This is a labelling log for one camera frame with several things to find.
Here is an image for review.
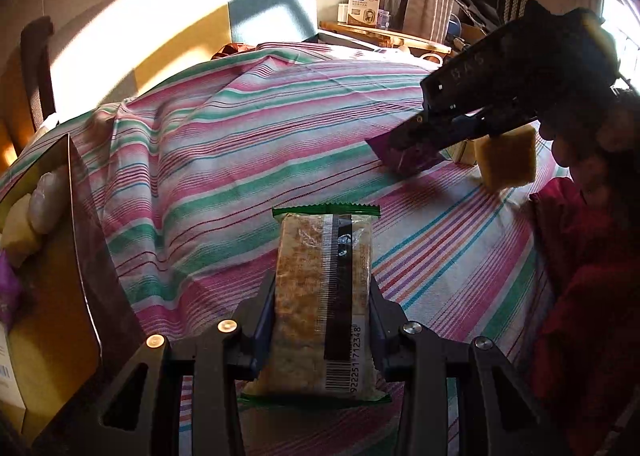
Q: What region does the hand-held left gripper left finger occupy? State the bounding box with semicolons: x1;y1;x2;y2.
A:
30;279;278;456

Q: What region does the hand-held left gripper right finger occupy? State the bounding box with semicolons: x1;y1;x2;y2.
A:
369;281;571;456

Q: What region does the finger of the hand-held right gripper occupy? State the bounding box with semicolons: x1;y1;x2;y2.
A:
467;106;508;142
390;109;473;154

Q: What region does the purple snack packet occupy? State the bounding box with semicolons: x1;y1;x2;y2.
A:
365;131;446;177
0;251;23;329

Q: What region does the yellow cake block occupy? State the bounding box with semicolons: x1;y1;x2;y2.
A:
0;196;43;267
474;126;538;191

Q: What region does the green-edged cracker packet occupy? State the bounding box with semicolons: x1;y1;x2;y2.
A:
237;203;393;407

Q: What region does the dark box with gold interior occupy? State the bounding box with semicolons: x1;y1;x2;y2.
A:
0;132;146;452

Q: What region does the white ball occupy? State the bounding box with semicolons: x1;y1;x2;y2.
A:
27;171;68;236

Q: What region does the white printed ointment box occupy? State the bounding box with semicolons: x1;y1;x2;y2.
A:
0;323;28;432

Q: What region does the striped knit cloth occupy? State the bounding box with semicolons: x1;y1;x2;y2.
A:
497;0;531;24

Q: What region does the wooden desk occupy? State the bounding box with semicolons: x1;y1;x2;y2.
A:
320;20;453;57

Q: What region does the white carton with picture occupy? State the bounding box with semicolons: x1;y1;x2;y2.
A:
347;0;382;27

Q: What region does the striped bed sheet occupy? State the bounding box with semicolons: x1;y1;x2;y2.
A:
0;41;571;456

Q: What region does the person's red clothing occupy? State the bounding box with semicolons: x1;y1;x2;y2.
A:
527;176;640;456

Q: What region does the brown crumpled cloth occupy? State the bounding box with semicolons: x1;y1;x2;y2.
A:
210;41;261;62

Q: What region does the cream and teal headboard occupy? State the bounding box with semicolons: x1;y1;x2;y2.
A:
47;0;321;122

